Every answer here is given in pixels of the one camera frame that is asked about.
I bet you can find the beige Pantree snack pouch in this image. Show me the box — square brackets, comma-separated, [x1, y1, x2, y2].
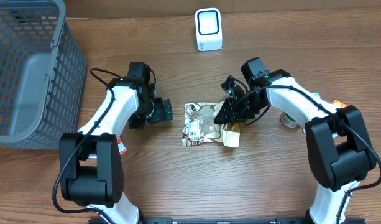
[182, 101, 240, 148]

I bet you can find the red stick sachet pack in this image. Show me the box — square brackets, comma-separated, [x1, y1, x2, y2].
[117, 138, 127, 154]

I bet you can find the green lid spice jar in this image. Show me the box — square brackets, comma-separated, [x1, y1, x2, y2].
[280, 111, 299, 128]

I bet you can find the orange small carton box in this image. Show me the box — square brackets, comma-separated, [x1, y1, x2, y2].
[332, 100, 348, 108]

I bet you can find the teal orange tissue pack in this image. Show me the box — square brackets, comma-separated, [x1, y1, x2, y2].
[312, 93, 321, 99]

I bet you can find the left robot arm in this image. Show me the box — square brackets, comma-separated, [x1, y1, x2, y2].
[52, 62, 173, 223]

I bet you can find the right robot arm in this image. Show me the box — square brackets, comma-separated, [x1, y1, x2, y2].
[214, 57, 381, 223]

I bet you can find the white barcode scanner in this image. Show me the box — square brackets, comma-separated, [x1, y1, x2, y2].
[195, 7, 223, 52]

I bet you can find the grey plastic mesh basket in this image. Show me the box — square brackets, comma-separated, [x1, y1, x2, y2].
[0, 0, 87, 149]

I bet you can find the left black cable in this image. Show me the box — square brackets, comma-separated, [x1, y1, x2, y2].
[52, 68, 122, 224]

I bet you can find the black cable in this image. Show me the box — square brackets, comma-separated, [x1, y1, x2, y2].
[52, 68, 122, 224]
[233, 84, 381, 224]

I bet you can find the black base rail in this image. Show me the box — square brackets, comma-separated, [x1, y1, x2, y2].
[88, 216, 367, 224]

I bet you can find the right black cable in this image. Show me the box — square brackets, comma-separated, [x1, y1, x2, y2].
[233, 84, 381, 224]

